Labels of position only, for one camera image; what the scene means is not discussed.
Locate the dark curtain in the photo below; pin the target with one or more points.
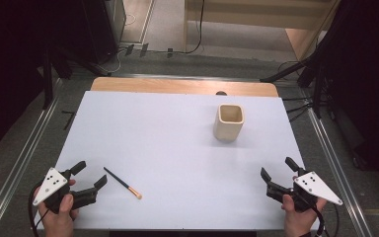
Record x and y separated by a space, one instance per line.
365 82
10 65

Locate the black metal stand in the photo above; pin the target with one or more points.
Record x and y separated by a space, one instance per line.
47 79

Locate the black tripod stand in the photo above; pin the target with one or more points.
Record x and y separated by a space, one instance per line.
286 70

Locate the black cabinet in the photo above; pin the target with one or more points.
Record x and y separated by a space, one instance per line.
100 29

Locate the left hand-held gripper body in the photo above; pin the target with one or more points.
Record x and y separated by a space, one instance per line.
51 184

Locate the light wooden furniture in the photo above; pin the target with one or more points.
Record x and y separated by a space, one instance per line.
253 16

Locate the aluminium floor rail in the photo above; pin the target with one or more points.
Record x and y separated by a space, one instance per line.
19 158
339 171

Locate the wooden table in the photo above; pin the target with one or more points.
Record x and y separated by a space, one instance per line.
177 87

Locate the person's left hand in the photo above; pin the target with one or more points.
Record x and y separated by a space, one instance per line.
60 223

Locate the black makeup brush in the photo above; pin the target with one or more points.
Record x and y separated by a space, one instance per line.
120 180

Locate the person's right hand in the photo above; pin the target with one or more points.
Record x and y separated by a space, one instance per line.
301 222

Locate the beige square cup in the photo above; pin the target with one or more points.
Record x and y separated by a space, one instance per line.
227 128

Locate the white table sheet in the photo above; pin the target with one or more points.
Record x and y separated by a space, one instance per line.
171 148

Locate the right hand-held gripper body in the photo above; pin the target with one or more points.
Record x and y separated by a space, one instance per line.
314 186

